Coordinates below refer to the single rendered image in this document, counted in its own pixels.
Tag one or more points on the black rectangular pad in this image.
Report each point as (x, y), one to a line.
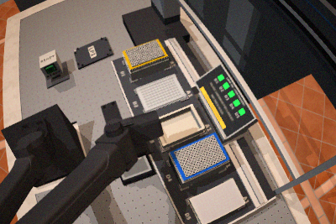
(141, 177)

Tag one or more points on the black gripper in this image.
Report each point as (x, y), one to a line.
(142, 151)

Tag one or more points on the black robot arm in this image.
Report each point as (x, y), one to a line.
(113, 154)

